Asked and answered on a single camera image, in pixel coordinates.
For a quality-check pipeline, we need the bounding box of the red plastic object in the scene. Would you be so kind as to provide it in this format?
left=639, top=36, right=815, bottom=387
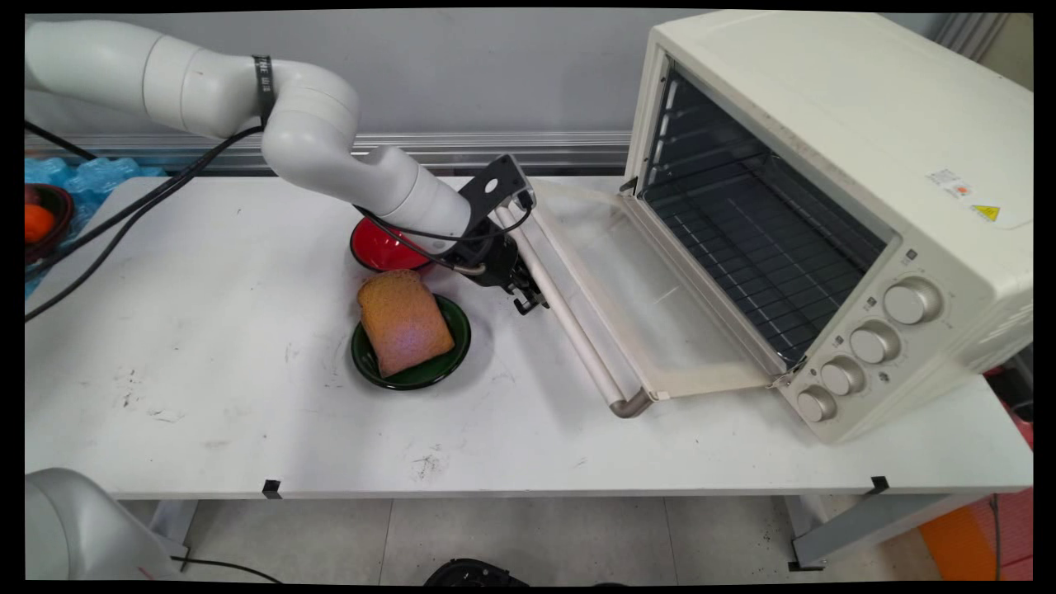
left=980, top=367, right=1034, bottom=582

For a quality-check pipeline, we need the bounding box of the thin black wall cable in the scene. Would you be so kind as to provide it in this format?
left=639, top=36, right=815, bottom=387
left=25, top=120, right=100, bottom=161

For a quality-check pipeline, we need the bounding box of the dark brown bowl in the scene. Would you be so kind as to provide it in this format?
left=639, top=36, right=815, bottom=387
left=25, top=183, right=75, bottom=265

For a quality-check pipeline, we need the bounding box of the black object on floor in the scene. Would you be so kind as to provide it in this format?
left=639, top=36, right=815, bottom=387
left=423, top=559, right=529, bottom=587

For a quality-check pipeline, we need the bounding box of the dark green plate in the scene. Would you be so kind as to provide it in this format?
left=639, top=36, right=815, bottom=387
left=351, top=293, right=472, bottom=391

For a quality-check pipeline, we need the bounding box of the black floor cable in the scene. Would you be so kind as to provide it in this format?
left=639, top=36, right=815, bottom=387
left=169, top=556, right=285, bottom=585

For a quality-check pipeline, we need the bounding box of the white rounded machine housing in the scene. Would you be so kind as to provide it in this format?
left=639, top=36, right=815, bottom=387
left=25, top=468, right=181, bottom=581

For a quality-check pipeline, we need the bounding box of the grey corrugated panel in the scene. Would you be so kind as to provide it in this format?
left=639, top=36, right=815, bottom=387
left=932, top=12, right=1012, bottom=64

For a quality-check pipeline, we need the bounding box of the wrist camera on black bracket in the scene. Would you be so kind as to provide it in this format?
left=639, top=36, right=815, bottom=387
left=458, top=154, right=537, bottom=224

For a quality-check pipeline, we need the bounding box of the orange floor object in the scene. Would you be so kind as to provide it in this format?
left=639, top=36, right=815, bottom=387
left=917, top=503, right=1001, bottom=582

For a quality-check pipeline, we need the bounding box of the brown bread slice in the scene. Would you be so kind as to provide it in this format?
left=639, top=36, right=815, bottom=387
left=356, top=269, right=455, bottom=379

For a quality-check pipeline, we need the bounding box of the metal oven wire rack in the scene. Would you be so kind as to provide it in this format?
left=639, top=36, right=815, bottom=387
left=660, top=161, right=879, bottom=365

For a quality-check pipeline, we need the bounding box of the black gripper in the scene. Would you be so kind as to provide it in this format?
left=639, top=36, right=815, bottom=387
left=450, top=219, right=550, bottom=317

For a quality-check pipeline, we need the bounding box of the black camera cable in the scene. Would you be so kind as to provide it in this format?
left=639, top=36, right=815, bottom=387
left=25, top=124, right=535, bottom=281

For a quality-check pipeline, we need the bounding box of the black velcro cable strap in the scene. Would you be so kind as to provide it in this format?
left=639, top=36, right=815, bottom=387
left=252, top=54, right=278, bottom=130

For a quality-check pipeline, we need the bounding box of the large silver oven knob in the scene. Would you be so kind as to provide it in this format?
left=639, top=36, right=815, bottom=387
left=884, top=279, right=942, bottom=325

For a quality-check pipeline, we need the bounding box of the aluminium wall rail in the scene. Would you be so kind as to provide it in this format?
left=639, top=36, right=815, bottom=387
left=25, top=130, right=633, bottom=177

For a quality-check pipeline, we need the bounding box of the grey metal table leg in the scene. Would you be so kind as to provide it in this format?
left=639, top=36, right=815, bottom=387
left=148, top=499, right=199, bottom=570
left=788, top=493, right=987, bottom=572

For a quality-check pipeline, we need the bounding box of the glass oven door with handle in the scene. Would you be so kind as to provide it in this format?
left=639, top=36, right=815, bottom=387
left=493, top=177, right=789, bottom=420

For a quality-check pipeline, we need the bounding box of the red bowl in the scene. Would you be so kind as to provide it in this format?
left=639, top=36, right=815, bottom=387
left=350, top=214, right=440, bottom=274

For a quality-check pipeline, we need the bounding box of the warning sticker label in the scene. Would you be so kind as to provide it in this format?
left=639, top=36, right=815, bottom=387
left=926, top=167, right=1032, bottom=230

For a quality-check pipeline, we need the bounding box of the cream toaster oven body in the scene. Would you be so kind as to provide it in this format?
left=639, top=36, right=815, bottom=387
left=625, top=10, right=1034, bottom=444

